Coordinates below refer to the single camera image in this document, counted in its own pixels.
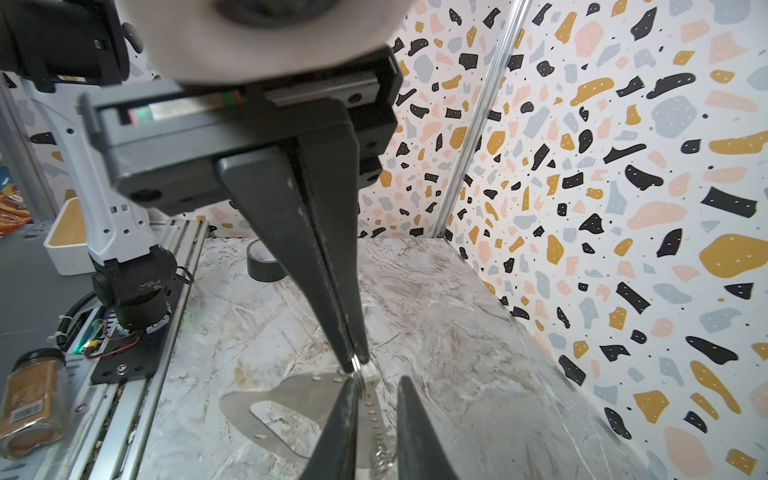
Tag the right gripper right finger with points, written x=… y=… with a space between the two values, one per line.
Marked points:
x=419 y=452

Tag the grey tape roll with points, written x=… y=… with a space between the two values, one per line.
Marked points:
x=261 y=264

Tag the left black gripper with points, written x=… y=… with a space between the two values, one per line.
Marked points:
x=279 y=149

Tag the metal keyring plate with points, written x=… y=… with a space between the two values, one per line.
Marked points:
x=287 y=420

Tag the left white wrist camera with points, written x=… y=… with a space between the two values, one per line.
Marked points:
x=230 y=42

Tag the red snack packet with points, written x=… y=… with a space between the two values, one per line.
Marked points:
x=13 y=211

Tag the spice jar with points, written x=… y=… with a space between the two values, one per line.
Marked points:
x=34 y=409

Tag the white wooden tray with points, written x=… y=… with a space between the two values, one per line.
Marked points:
x=66 y=241

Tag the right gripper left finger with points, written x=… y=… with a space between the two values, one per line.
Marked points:
x=334 y=456

